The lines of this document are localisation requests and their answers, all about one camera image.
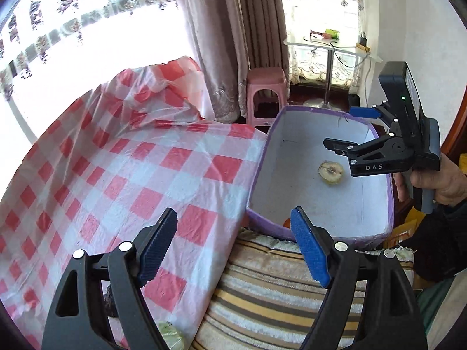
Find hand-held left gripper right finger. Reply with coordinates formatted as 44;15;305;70
290;206;428;350

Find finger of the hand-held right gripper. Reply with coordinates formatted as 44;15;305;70
324;135;398;166
349;101;401;135

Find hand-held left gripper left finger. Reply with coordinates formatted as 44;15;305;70
42;208;178;350

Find purple cardboard box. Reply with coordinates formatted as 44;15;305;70
246;106;395;250

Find green half fruit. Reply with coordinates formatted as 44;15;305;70
157;321;188;350

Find person's right forearm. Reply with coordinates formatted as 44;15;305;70
412;201;467;282

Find person's right hand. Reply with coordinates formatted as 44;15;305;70
392;160;467;207

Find pale wrapped half fruit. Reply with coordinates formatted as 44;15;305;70
317;161;345;186

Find brown wooden furniture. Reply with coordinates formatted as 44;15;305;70
440;115;467;157

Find round glass table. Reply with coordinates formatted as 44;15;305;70
284;31;383;109

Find red checkered plastic tablecloth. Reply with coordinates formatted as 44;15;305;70
0;56;269;350

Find yellow cardboard box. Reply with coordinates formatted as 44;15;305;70
387;208;424;250

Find pink plastic stool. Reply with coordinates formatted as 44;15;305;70
245;67;289;128

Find floral sheer curtain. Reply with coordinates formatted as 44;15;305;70
0;0;183;93
281;0;370;92

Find brown patterned curtain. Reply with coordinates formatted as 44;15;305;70
173;0;290;125

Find black cable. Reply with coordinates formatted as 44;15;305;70
330;40;373;81

